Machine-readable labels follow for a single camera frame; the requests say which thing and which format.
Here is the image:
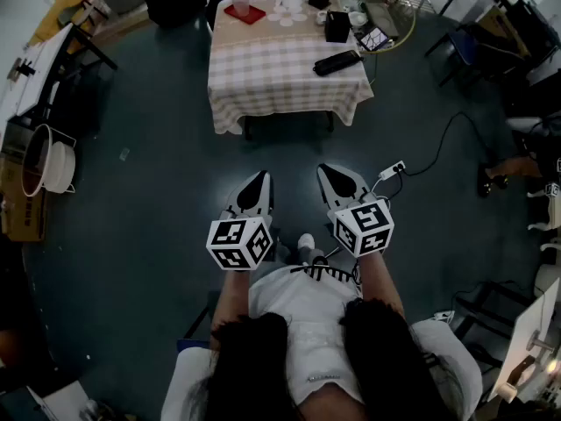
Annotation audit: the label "person's white shirt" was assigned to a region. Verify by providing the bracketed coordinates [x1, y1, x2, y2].
[160, 265, 483, 421]

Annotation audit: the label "blue chair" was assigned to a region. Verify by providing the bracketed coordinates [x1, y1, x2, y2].
[423, 23, 527, 88]

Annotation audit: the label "black table frame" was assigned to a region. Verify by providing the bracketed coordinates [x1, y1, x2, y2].
[453, 278, 536, 367]

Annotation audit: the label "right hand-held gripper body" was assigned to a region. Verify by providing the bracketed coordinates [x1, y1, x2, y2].
[332, 190, 395, 259]

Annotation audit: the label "black square box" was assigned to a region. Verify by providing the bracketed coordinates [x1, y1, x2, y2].
[324, 11, 352, 43]

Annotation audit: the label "black white patterned box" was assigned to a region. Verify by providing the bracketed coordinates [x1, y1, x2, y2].
[359, 27, 393, 53]

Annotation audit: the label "black power cable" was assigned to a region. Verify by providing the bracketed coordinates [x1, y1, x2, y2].
[401, 111, 501, 179]

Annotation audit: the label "grey chair black legs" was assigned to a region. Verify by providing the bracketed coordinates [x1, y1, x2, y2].
[56, 0, 110, 30]

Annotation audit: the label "black zip pouch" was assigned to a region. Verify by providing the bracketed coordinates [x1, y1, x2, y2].
[313, 49, 364, 77]

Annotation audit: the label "person's left forearm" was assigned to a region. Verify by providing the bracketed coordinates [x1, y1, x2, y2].
[209, 269, 252, 353]

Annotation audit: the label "white flower-shaped mat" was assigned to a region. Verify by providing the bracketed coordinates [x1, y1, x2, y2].
[266, 5, 308, 26]

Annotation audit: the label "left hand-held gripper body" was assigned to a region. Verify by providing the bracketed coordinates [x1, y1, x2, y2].
[205, 206, 281, 273]

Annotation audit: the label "person's right forearm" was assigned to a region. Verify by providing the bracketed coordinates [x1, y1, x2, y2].
[357, 252, 407, 319]

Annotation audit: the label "grey tray with round coasters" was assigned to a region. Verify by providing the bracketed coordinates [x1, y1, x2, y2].
[366, 1, 400, 39]

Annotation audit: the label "cardboard box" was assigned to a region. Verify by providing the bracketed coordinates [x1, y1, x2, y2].
[0, 155, 47, 243]

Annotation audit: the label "round glass table gold rim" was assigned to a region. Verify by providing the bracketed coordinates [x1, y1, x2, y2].
[335, 0, 417, 55]

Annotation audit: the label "table with checked tablecloth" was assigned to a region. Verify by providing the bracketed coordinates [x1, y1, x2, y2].
[207, 0, 376, 138]

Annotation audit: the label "white top black shelf unit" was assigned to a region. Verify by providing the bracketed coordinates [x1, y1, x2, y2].
[0, 22, 119, 122]

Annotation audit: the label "white board desk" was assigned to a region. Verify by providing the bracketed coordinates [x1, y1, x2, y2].
[486, 276, 561, 405]

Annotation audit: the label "person's blue jeans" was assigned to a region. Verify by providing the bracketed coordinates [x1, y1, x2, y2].
[273, 241, 325, 267]

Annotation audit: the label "white round side table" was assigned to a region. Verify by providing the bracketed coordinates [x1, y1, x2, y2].
[19, 123, 79, 199]

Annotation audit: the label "red coaster with cup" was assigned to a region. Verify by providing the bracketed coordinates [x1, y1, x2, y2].
[224, 3, 267, 25]

